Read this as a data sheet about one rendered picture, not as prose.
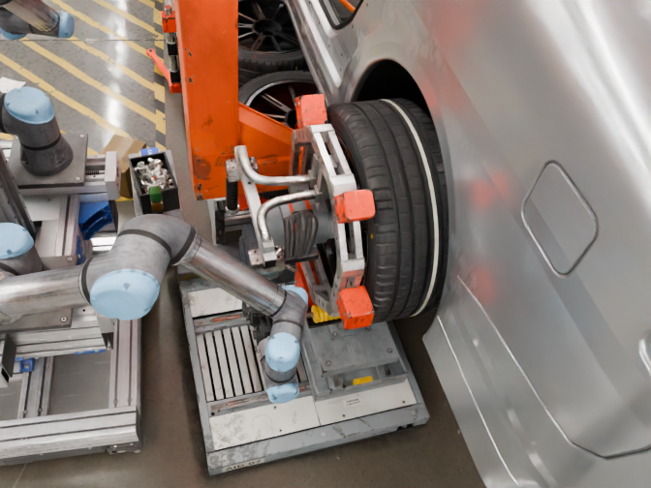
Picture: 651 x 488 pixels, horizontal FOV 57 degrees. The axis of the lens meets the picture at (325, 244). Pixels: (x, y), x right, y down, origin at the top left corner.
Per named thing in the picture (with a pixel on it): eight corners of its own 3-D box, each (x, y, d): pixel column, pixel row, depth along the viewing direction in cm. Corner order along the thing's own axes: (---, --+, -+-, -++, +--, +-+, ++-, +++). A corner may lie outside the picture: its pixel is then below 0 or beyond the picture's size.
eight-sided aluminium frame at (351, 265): (345, 341, 185) (377, 229, 142) (325, 345, 183) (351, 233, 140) (301, 210, 216) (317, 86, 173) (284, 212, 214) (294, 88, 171)
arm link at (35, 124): (51, 150, 174) (40, 113, 163) (5, 143, 173) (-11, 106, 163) (66, 123, 181) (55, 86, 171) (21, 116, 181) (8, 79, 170)
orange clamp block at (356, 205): (365, 220, 153) (377, 216, 144) (336, 224, 151) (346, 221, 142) (360, 193, 153) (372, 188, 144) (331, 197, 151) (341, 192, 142)
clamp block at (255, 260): (285, 270, 159) (286, 259, 155) (251, 276, 157) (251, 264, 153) (280, 256, 162) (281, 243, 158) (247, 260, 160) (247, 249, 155)
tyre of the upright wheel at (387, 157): (459, 95, 146) (366, 99, 208) (368, 103, 140) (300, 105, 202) (466, 345, 162) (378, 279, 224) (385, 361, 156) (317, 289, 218)
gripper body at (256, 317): (275, 289, 155) (287, 329, 148) (274, 307, 161) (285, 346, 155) (246, 294, 153) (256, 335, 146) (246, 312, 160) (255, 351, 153)
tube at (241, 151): (316, 188, 168) (320, 161, 160) (247, 197, 163) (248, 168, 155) (300, 145, 178) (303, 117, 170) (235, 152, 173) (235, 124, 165)
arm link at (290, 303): (124, 205, 131) (291, 307, 154) (106, 244, 124) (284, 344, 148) (150, 181, 124) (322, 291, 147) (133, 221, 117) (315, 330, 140)
